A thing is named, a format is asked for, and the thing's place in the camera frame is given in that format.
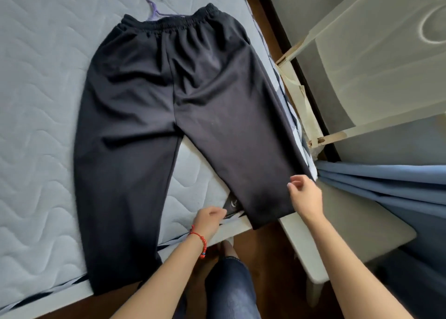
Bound red bead bracelet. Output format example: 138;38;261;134
188;226;208;259

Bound black mattress label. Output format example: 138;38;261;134
223;196;244;220

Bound white chair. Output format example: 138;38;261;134
275;0;446;309

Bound purple wire hanger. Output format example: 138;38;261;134
145;0;182;21

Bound blue curtain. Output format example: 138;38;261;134
315;160;446;319

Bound person's right forearm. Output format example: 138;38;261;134
303;212;413;319

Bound person's left forearm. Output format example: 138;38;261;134
110;233;206;319

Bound white quilted mattress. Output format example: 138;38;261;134
0;0;318;309

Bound person's right hand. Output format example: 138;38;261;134
287;174;325;222

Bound person's left hand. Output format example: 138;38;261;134
190;206;228;243

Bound black long trousers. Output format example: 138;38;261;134
73;3;314;295

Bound white bed frame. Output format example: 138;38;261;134
0;217;253;319

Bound person's white shoe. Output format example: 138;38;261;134
218;239;239;259

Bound person's dark jeans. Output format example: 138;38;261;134
172;256;262;319

